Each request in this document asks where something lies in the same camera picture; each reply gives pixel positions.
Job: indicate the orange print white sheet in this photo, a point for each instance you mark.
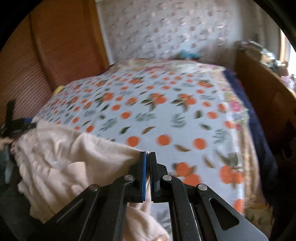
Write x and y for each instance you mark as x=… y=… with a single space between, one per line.
x=190 y=119

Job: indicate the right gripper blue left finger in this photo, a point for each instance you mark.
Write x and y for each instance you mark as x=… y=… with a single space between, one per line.
x=137 y=189

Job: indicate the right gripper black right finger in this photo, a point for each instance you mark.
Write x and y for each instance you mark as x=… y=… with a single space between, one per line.
x=159 y=187

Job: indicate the floral quilt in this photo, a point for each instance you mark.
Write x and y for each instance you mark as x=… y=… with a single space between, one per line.
x=258 y=212

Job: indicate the clutter pile on cabinet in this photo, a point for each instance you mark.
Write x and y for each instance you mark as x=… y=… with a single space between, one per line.
x=260 y=54

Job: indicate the wooden wardrobe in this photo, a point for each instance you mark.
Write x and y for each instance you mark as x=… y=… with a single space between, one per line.
x=56 y=43

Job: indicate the cream beige garment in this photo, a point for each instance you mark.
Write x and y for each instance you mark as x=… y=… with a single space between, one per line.
x=57 y=163

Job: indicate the circle pattern sheer curtain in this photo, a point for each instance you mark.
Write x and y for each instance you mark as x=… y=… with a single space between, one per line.
x=163 y=29

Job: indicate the wooden sideboard cabinet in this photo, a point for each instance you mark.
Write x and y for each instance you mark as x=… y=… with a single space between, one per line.
x=272 y=101

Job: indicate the navy blue blanket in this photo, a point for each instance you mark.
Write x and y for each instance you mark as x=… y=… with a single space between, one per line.
x=267 y=162

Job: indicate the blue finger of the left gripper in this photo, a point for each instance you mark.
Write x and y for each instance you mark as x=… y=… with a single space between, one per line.
x=23 y=122

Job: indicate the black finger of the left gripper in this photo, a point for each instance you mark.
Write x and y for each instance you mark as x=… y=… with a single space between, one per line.
x=21 y=128

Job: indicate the yellow cloth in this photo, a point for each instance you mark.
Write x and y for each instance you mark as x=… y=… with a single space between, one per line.
x=57 y=90

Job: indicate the blue item on box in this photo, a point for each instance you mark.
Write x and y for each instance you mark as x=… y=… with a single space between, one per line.
x=187 y=55

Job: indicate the left hand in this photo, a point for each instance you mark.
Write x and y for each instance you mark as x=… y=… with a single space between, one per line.
x=7 y=143

